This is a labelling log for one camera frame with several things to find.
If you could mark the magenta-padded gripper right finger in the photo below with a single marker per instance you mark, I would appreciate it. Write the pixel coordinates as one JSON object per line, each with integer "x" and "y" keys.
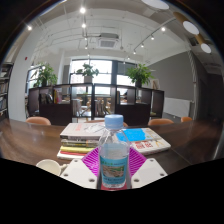
{"x": 150, "y": 173}

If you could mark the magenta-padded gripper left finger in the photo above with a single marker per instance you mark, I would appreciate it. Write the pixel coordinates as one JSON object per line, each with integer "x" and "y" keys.
{"x": 78, "y": 173}

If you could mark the clear blue-capped water bottle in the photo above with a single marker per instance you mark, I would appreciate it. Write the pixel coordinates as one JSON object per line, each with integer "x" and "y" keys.
{"x": 113, "y": 156}

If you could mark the white red-edged book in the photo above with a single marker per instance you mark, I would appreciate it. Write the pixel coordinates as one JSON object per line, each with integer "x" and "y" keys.
{"x": 70, "y": 155}

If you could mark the yellow covered book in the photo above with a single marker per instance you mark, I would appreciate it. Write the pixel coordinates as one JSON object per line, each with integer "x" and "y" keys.
{"x": 78, "y": 149}

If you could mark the large white picture book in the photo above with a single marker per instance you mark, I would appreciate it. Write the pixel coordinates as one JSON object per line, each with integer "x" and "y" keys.
{"x": 153, "y": 144}

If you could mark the cream ceramic cup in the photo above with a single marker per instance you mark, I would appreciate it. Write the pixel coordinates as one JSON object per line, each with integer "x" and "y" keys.
{"x": 48, "y": 165}

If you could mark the dark covered book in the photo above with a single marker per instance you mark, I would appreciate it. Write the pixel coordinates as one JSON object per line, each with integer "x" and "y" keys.
{"x": 80, "y": 142}

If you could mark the blue booklet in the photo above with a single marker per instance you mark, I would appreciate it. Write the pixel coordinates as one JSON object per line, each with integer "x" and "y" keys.
{"x": 135, "y": 135}

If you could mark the grey-white covered book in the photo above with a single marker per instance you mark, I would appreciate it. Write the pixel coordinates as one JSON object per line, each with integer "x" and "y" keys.
{"x": 81, "y": 130}

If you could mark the low dark shelf unit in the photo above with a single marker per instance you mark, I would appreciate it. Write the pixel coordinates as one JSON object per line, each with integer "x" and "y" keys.
{"x": 60, "y": 115}

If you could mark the orange chairs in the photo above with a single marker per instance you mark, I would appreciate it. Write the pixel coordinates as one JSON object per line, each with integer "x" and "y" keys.
{"x": 38, "y": 121}

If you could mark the potted green plant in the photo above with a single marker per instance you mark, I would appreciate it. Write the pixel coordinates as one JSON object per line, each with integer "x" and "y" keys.
{"x": 139, "y": 75}
{"x": 46, "y": 75}

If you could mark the green plant in white pot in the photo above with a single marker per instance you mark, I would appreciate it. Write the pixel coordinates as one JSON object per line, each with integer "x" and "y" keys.
{"x": 88, "y": 72}

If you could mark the tall dark bookshelf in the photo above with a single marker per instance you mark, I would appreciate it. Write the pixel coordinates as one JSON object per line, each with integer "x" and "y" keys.
{"x": 5, "y": 93}

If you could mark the red fire alarm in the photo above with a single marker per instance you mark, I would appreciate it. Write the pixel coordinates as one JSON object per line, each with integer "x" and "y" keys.
{"x": 25, "y": 58}

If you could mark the ceiling air conditioner unit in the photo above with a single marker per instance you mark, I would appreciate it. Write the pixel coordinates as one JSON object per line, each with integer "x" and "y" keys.
{"x": 108, "y": 42}

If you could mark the round white ceiling panels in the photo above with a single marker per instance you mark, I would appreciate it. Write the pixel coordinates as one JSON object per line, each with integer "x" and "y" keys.
{"x": 190, "y": 27}

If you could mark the ceiling spotlights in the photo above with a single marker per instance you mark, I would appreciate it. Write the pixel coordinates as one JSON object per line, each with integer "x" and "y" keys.
{"x": 82, "y": 10}

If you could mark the white wall radiator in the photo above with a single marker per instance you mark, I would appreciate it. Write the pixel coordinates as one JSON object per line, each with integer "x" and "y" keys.
{"x": 176, "y": 107}

